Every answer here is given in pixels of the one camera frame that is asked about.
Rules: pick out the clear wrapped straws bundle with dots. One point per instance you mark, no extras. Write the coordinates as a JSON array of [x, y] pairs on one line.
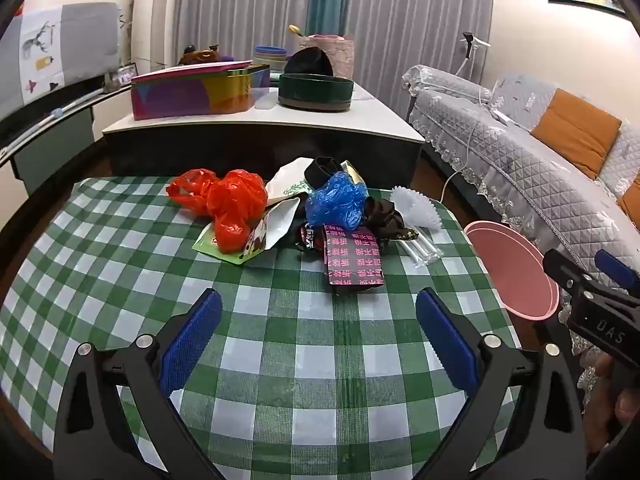
[[422, 252]]

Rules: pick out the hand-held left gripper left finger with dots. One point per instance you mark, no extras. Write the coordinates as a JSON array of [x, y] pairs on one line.
[[192, 345]]

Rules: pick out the pink lace basket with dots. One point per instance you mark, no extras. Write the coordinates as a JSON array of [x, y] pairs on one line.
[[342, 57]]

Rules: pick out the black cloth band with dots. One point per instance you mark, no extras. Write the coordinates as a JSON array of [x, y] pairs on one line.
[[320, 170]]

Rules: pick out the green round tin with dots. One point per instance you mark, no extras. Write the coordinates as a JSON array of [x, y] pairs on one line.
[[315, 91]]

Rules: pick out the gold foil wrapper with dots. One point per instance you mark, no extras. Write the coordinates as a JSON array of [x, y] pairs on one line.
[[356, 175]]

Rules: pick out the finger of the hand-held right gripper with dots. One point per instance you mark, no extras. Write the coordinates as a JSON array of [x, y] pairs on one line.
[[615, 267], [557, 266]]

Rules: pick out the grey curtain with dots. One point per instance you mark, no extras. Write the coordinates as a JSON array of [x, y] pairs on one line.
[[240, 5], [415, 25]]

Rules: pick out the dark packet with pink print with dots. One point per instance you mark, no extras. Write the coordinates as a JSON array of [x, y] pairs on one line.
[[352, 265]]

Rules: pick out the person's right hand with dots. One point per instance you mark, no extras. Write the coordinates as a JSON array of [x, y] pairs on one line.
[[626, 407]]

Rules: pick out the white rod with blue tip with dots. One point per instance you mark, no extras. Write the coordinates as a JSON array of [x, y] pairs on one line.
[[56, 112]]

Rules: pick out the sofa with grey quilted cover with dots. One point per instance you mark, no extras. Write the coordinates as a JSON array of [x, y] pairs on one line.
[[525, 160]]

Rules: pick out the red plastic bag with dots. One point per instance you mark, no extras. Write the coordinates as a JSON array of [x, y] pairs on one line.
[[235, 200]]

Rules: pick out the green checked tablecloth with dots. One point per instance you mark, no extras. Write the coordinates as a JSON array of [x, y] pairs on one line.
[[300, 360]]

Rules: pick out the black folded cloth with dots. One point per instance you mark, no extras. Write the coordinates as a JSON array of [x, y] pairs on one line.
[[310, 62]]

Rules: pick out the stack of coloured bowls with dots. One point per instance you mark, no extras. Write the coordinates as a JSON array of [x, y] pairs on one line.
[[270, 57]]

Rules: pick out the black and red snack wrapper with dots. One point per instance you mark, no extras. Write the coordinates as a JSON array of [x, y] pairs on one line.
[[310, 237]]

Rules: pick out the brown teapot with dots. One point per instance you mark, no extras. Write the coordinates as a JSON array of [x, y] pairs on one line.
[[200, 55]]

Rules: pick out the white-top coffee table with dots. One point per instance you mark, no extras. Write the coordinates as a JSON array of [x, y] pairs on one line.
[[325, 120]]

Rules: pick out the television with grey dust cover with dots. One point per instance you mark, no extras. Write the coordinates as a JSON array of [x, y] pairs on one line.
[[75, 40]]

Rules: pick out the white stand lamp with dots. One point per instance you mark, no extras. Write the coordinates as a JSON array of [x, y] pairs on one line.
[[469, 42]]

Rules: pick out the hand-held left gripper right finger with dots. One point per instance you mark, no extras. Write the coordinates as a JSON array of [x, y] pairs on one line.
[[445, 345]]

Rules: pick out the brown floral cloth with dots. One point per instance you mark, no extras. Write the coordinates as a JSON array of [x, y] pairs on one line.
[[382, 215]]

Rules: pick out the blue plastic bag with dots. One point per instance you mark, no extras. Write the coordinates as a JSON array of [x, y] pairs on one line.
[[335, 200]]

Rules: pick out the white standing air conditioner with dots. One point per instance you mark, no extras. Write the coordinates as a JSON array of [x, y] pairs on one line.
[[150, 10]]

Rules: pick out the colourful tin box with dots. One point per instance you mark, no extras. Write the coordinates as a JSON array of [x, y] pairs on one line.
[[190, 95]]

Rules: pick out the small photo frame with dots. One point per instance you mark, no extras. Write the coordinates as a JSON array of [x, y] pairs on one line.
[[125, 75]]

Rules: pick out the white pleated paper liner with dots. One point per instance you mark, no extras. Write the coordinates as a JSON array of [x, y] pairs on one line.
[[420, 210]]

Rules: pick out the green snack packet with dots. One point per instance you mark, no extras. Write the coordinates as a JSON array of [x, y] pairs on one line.
[[272, 225]]

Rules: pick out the orange cushion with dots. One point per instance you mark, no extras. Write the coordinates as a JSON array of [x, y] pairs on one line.
[[631, 195], [575, 132]]

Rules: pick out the white leaf-print paper bag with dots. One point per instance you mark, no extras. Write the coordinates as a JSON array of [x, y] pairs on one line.
[[287, 175]]

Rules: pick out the television cabinet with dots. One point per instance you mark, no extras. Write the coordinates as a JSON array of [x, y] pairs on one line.
[[50, 145]]

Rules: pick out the small yellow object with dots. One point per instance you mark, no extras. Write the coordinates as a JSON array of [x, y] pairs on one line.
[[295, 30]]

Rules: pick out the pink plastic basin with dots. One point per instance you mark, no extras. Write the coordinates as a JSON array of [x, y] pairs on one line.
[[510, 270]]

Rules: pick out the white power adapter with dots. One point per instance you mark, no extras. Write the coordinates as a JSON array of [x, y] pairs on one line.
[[501, 115]]

